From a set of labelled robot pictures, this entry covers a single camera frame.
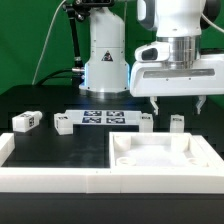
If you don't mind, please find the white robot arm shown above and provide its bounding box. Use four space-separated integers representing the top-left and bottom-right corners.
80 0 224 108

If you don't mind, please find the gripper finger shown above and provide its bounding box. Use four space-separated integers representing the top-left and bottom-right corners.
150 96 159 115
196 95 206 115

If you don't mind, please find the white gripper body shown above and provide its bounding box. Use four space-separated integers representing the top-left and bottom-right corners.
130 43 224 97

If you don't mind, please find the black cable connector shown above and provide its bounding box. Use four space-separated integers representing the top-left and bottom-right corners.
36 67 84 86

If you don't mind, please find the white square table top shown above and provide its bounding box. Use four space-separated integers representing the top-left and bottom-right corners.
109 132 209 168

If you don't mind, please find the white U-shaped obstacle fence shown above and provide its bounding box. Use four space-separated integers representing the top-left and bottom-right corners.
0 133 224 194

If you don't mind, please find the grey cable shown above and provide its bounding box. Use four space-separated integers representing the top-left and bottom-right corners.
31 0 68 86

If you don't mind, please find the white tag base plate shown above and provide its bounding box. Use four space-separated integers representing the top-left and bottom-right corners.
65 110 141 125

